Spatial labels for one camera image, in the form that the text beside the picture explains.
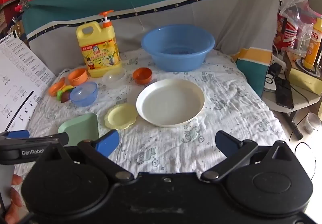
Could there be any person's left hand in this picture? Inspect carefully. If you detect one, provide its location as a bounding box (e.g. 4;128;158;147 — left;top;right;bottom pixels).
4;174;25;224

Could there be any pink plastic item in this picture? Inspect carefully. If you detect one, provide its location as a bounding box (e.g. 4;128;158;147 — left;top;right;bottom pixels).
15;0;41;10

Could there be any white printed instruction sheet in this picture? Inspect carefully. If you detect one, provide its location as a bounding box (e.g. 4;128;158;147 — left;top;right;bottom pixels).
0;30;57;132

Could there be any black phone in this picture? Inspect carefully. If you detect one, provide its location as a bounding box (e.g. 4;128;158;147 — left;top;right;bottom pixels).
274;77;294;109

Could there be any red snack can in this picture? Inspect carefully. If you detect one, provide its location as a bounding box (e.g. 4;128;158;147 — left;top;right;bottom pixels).
277;11;298;51

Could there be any yellow squeeze bottle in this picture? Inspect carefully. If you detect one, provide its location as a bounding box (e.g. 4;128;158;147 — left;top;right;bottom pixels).
302;18;322;71

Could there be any thin black cable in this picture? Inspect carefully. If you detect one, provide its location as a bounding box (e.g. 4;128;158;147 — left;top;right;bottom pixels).
6;91;34;132

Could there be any small orange bowl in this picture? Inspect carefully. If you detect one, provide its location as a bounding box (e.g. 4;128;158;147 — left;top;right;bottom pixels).
132;67;153;85

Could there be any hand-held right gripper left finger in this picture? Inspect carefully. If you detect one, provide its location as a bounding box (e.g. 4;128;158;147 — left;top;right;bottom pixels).
38;130;135;184

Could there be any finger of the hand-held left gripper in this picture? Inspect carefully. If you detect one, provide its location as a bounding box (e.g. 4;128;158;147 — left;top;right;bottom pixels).
0;130;31;139
38;132;70;146

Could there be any green square plate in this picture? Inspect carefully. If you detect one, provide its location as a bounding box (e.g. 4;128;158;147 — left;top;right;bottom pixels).
57;113;100;146

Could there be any blue plastic basin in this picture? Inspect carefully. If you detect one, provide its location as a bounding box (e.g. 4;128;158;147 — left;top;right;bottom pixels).
141;24;215;72

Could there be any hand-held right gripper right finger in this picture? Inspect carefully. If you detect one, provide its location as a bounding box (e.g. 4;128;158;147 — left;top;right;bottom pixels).
201;130;293;182

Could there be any black floor cable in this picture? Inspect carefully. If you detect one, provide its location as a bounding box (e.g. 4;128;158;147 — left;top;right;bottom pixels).
289;88;318;185

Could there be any yellow box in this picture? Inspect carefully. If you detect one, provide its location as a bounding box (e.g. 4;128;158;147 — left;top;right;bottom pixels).
288;65;322;94

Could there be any white printed blanket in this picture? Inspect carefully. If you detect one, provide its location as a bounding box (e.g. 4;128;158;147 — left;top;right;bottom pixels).
12;48;290;189

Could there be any white charger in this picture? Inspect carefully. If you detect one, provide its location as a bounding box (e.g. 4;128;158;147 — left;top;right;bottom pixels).
264;73;277;92

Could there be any orange toy pot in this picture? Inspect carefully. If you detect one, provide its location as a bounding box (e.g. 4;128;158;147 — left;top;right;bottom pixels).
67;68;89;87

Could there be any white round plate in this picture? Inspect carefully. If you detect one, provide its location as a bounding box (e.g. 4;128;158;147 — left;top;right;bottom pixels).
136;78;205;128

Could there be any small blue translucent bowl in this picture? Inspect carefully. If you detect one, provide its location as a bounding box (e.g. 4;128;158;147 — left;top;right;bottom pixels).
69;82;98;107

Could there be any grey side table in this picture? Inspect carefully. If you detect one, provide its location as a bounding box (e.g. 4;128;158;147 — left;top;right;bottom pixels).
262;50;322;139

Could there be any small yellow scalloped plate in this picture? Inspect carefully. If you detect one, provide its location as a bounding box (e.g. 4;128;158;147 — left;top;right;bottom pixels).
104;103;139;130

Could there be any yellow detergent pump bottle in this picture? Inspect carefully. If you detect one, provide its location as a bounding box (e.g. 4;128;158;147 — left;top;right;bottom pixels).
76;11;123;78

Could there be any clear plastic cup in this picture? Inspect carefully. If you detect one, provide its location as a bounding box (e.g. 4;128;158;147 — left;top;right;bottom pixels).
303;113;322;134

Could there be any small clear plastic bowl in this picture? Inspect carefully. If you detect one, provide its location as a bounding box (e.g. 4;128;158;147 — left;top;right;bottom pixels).
102;67;127;87

